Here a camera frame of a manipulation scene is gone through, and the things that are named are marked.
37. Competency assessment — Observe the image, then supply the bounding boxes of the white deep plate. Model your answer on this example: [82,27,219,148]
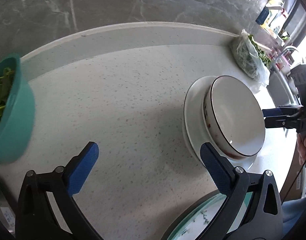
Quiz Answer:
[182,76,256,171]

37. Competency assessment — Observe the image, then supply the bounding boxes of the plastic bag of greens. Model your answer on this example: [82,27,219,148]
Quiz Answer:
[229,29,271,88]

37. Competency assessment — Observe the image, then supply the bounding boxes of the green basin with vegetables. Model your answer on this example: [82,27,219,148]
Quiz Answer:
[0,54,35,164]

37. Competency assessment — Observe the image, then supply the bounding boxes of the teal floral plate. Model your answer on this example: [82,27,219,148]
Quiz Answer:
[165,191,254,240]

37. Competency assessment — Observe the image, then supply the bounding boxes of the right hand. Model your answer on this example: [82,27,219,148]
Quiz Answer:
[297,134,306,165]

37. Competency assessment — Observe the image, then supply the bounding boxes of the blue box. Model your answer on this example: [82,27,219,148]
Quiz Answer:
[256,7,270,25]

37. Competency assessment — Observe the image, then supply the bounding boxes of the white bowl with dark rim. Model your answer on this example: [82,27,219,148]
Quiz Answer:
[202,75,265,159]

